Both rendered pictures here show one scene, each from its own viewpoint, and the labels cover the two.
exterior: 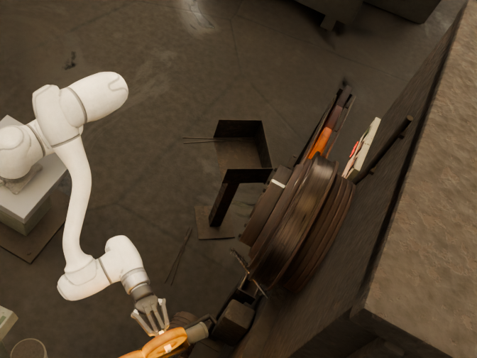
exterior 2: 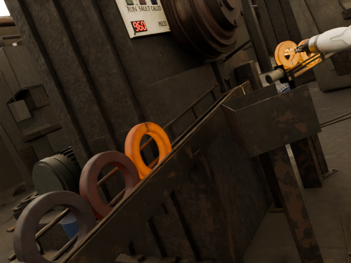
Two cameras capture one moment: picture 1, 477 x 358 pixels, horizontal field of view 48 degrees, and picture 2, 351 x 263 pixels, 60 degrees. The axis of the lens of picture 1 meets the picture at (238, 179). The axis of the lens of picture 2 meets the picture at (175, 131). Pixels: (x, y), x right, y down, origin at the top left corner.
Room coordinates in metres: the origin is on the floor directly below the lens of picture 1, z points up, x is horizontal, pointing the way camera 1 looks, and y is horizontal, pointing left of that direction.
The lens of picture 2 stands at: (2.39, 0.30, 0.86)
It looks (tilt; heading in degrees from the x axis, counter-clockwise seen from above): 9 degrees down; 213
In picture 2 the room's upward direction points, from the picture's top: 21 degrees counter-clockwise
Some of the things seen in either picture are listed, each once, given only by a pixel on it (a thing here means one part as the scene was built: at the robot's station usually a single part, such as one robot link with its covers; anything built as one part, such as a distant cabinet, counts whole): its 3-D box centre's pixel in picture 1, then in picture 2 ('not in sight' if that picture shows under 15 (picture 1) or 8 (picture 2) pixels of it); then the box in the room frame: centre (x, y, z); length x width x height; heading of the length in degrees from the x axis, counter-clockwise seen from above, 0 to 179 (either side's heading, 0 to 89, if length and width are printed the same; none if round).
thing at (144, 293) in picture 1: (145, 300); (307, 46); (0.62, 0.12, 0.76); 0.09 x 0.08 x 0.07; 50
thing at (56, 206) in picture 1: (19, 198); not in sight; (1.04, 0.92, 0.15); 0.40 x 0.40 x 0.31; 84
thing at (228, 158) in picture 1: (228, 185); (291, 198); (1.46, 0.03, 0.36); 0.26 x 0.20 x 0.72; 30
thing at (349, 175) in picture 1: (356, 157); (144, 12); (1.27, -0.35, 1.15); 0.26 x 0.02 x 0.18; 175
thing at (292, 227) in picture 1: (291, 219); (207, 7); (0.94, -0.21, 1.11); 0.47 x 0.06 x 0.47; 175
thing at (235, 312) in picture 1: (233, 324); (250, 84); (0.70, -0.20, 0.68); 0.11 x 0.08 x 0.24; 85
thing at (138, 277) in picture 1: (135, 282); (318, 44); (0.67, 0.18, 0.76); 0.09 x 0.06 x 0.09; 140
